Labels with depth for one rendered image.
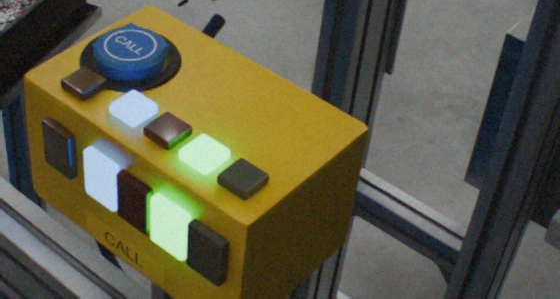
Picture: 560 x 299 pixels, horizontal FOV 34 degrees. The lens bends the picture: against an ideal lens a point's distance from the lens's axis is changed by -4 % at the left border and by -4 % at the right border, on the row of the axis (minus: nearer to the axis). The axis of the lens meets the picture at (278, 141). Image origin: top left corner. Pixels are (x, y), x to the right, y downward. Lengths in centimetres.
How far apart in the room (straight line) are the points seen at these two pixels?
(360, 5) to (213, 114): 54
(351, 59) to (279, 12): 148
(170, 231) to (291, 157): 7
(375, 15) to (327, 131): 58
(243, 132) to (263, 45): 192
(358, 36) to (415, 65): 138
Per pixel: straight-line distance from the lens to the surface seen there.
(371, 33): 106
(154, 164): 46
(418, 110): 227
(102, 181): 49
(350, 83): 107
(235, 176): 44
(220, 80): 51
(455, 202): 206
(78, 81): 49
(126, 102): 48
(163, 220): 46
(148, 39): 52
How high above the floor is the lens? 138
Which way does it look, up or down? 41 degrees down
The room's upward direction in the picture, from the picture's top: 7 degrees clockwise
